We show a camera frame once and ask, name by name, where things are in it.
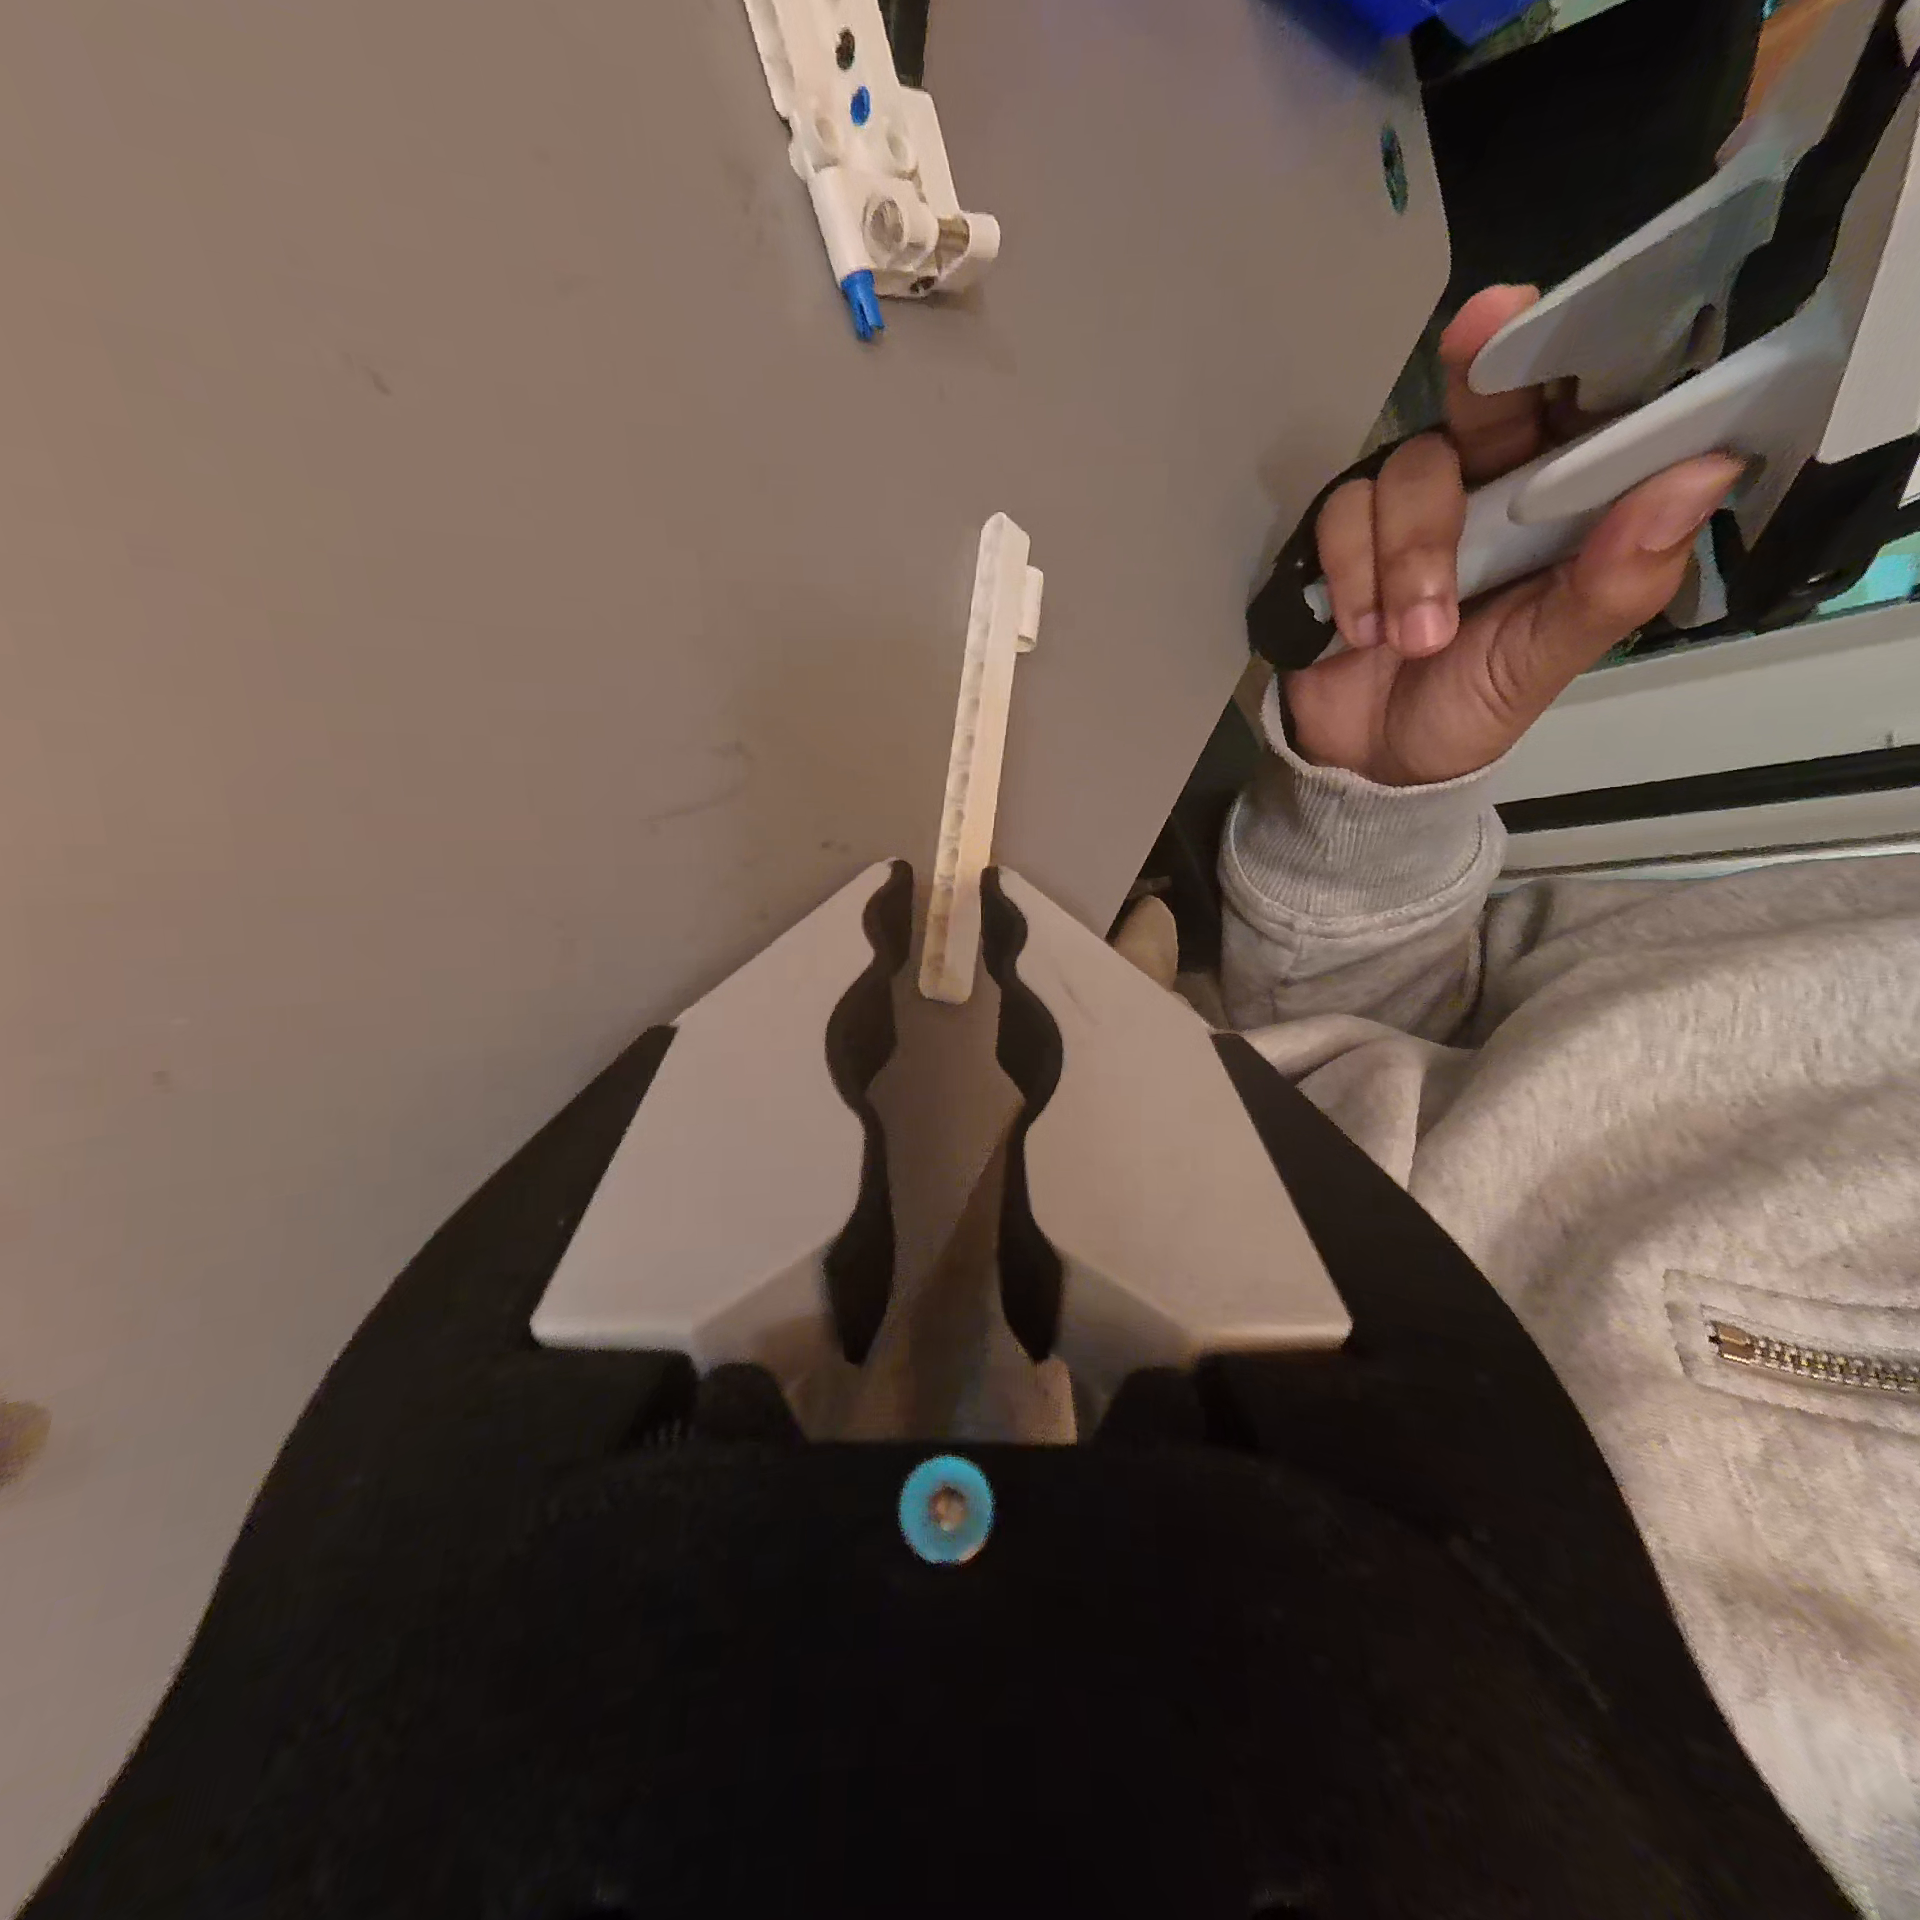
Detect person's right forearm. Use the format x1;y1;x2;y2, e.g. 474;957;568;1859
1219;674;1510;1046

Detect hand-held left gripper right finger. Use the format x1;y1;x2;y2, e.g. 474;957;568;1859
978;864;1355;1379

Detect person's right hand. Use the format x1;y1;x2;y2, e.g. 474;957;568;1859
1286;282;1753;792

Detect grey zip hoodie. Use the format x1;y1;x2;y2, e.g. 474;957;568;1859
1246;854;1920;1920

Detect long white lego beam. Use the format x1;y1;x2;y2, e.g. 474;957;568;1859
920;511;1048;1003

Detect white lego assembly blue pins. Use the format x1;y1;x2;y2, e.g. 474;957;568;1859
744;0;1003;344

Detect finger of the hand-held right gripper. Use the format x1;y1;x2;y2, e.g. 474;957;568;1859
1504;282;1854;528
1463;27;1911;399

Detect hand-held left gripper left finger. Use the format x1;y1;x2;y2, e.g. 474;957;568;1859
528;856;922;1368

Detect blue plastic bin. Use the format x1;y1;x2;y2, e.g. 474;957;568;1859
1272;0;1518;48

